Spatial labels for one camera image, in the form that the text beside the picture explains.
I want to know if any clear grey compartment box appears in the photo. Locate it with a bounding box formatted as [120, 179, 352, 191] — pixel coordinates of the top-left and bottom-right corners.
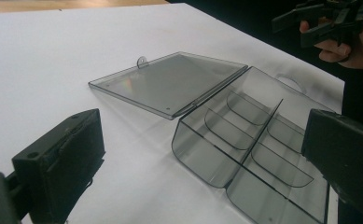
[88, 50, 337, 224]

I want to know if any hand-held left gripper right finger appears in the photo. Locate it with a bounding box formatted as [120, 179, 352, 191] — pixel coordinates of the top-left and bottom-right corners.
[300, 108, 363, 224]

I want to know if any white table board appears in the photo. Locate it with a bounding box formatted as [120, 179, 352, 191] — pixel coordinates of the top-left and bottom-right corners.
[0, 3, 346, 224]

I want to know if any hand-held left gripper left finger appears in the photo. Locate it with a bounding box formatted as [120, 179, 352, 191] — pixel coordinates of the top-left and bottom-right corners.
[11, 107, 106, 224]

